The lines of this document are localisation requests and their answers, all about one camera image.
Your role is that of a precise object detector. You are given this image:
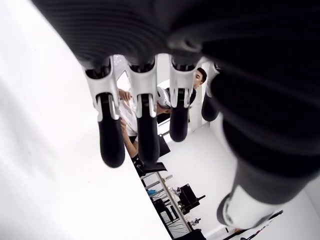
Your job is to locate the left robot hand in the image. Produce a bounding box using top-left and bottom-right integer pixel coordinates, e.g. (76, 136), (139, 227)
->
(31, 0), (320, 230)

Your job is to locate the dark haired man in black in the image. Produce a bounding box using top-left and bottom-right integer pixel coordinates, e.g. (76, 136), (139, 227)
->
(188, 66), (209, 123)

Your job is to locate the white headset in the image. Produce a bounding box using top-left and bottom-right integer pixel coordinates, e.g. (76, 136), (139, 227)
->
(156, 86), (172, 109)

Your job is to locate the seated person in white shirt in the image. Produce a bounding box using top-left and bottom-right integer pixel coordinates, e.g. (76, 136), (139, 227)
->
(116, 87), (140, 161)

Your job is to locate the black machine on bench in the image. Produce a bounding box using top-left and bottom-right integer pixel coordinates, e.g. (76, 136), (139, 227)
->
(177, 183), (207, 215)

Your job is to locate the metal rack frame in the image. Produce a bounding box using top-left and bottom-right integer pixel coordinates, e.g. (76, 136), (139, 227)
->
(141, 171), (194, 240)

